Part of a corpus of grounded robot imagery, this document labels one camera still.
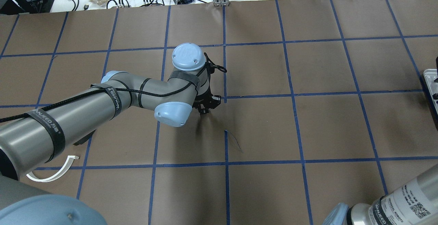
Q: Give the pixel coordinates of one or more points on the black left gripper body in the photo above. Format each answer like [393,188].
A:
[205,104]

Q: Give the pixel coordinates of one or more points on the loose thin thread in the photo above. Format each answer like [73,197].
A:
[234,140]

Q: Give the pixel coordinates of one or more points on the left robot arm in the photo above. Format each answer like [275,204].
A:
[40,135]

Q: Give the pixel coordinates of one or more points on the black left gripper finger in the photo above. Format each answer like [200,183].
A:
[203,111]

